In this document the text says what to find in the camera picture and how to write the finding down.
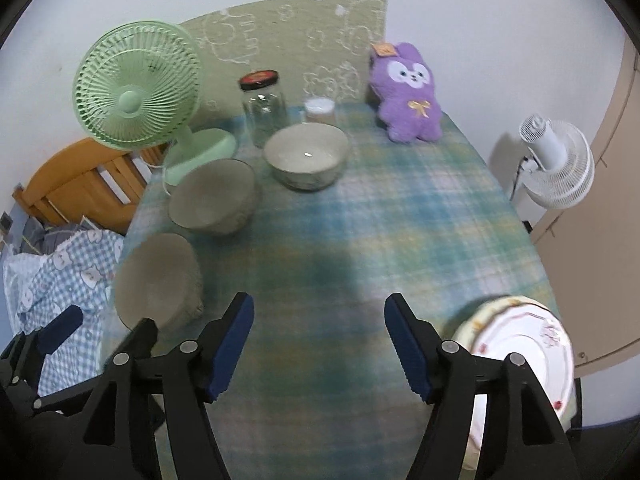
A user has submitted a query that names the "grey plaid cloth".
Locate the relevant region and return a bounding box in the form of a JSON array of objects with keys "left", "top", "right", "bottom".
[{"left": 22, "top": 217, "right": 108, "bottom": 257}]

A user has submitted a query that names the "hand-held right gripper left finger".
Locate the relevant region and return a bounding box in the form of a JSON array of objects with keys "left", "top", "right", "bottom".
[{"left": 82, "top": 291, "right": 256, "bottom": 480}]

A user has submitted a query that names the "cotton swab container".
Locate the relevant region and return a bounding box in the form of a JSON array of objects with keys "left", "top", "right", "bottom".
[{"left": 304, "top": 97, "right": 337, "bottom": 126}]

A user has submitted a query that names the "small white pink-print plate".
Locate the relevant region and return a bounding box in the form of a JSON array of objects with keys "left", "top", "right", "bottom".
[{"left": 467, "top": 304, "right": 576, "bottom": 472}]

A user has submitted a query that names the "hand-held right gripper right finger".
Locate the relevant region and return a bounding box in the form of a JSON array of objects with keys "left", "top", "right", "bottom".
[{"left": 384, "top": 293, "right": 581, "bottom": 480}]

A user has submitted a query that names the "wooden headboard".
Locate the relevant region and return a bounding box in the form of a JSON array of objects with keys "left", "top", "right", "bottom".
[{"left": 12, "top": 137, "right": 171, "bottom": 237}]

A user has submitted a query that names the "green printed wall mat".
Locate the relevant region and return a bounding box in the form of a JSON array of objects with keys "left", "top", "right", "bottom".
[{"left": 177, "top": 0, "right": 388, "bottom": 129}]

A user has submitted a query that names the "beige ceramic floral bowl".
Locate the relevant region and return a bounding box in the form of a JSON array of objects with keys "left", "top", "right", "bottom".
[
  {"left": 112, "top": 233, "right": 205, "bottom": 332},
  {"left": 263, "top": 123, "right": 350, "bottom": 192},
  {"left": 168, "top": 158, "right": 262, "bottom": 237}
]

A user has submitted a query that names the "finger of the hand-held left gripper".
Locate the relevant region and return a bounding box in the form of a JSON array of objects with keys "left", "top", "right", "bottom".
[
  {"left": 0, "top": 304, "right": 85, "bottom": 387},
  {"left": 30, "top": 380, "right": 103, "bottom": 413}
]

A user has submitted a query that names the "black fan cable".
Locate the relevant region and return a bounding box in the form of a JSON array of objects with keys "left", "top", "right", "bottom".
[{"left": 509, "top": 156, "right": 532, "bottom": 202}]

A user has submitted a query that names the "purple plush bunny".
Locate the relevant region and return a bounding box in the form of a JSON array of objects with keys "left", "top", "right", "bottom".
[{"left": 369, "top": 42, "right": 444, "bottom": 143}]

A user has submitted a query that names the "white clip fan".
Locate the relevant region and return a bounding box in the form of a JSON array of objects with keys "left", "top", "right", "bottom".
[{"left": 517, "top": 114, "right": 596, "bottom": 209}]

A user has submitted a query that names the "green desk fan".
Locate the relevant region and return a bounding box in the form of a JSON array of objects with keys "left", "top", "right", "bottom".
[{"left": 73, "top": 21, "right": 237, "bottom": 187}]

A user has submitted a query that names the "blue checkered printed blanket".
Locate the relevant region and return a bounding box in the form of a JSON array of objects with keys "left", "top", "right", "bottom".
[{"left": 2, "top": 230, "right": 126, "bottom": 397}]

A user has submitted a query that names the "large scalloped yellow-flower plate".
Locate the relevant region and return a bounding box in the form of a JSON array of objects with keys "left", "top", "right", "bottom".
[{"left": 452, "top": 296, "right": 553, "bottom": 356}]

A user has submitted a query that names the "white fan cable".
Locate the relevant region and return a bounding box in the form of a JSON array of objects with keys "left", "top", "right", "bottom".
[{"left": 160, "top": 160, "right": 177, "bottom": 197}]

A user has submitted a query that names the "glass jar with dark lid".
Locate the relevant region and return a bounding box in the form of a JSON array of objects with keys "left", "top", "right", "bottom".
[{"left": 239, "top": 69, "right": 289, "bottom": 149}]

